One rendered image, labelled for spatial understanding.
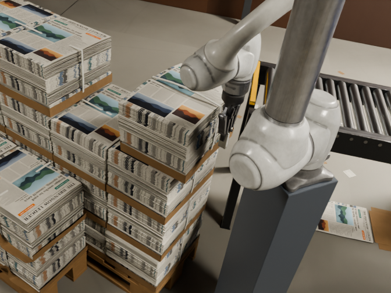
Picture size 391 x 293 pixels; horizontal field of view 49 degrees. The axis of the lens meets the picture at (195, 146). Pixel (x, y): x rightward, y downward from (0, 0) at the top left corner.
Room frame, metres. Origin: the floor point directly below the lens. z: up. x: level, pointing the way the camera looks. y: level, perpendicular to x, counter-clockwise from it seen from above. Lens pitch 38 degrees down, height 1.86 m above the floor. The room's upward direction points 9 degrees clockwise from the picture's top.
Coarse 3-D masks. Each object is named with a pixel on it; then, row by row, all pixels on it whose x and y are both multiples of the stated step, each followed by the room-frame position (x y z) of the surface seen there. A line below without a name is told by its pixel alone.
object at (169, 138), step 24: (144, 96) 1.23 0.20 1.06; (168, 96) 1.25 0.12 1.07; (120, 120) 1.18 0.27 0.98; (144, 120) 1.14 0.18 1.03; (168, 120) 1.12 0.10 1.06; (192, 120) 1.13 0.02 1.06; (144, 144) 1.14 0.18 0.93; (168, 144) 1.09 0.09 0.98; (192, 144) 1.10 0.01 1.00; (192, 168) 1.12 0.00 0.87
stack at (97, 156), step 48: (0, 96) 1.44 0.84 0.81; (96, 96) 1.53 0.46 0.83; (48, 144) 1.33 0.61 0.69; (96, 144) 1.22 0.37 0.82; (96, 192) 1.23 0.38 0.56; (144, 192) 1.12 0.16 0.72; (96, 240) 1.23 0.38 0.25; (144, 240) 1.11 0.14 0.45; (192, 240) 1.35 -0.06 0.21; (144, 288) 1.10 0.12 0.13
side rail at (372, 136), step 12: (252, 108) 1.69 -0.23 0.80; (348, 132) 1.62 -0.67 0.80; (360, 132) 1.64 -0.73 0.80; (336, 144) 1.61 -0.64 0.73; (348, 144) 1.61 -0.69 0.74; (360, 144) 1.61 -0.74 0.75; (372, 144) 1.60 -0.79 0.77; (384, 144) 1.60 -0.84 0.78; (360, 156) 1.60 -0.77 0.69; (372, 156) 1.60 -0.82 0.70; (384, 156) 1.60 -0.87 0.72
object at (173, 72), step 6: (174, 66) 1.48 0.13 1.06; (180, 66) 1.50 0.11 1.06; (162, 72) 1.41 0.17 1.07; (168, 72) 1.42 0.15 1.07; (174, 72) 1.43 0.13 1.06; (174, 78) 1.38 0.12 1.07; (180, 78) 1.39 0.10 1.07; (210, 90) 1.34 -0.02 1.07; (216, 90) 1.34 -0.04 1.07; (222, 90) 1.35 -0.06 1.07; (210, 96) 1.30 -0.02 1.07; (216, 96) 1.30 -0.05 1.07; (222, 108) 1.27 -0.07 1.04
